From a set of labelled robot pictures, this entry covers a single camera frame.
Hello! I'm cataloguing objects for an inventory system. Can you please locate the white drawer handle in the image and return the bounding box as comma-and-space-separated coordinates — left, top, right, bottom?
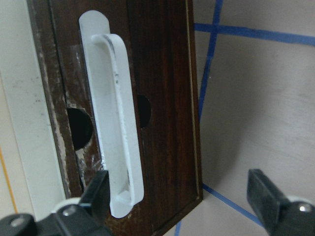
79, 10, 144, 218

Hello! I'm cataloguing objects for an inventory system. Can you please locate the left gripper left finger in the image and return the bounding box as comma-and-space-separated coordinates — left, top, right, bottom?
0, 170, 110, 236

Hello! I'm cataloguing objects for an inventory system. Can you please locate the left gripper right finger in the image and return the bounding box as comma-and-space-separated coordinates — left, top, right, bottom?
247, 169, 315, 236

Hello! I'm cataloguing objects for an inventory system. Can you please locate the dark wooden drawer cabinet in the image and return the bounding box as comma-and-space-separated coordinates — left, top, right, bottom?
27, 0, 202, 236

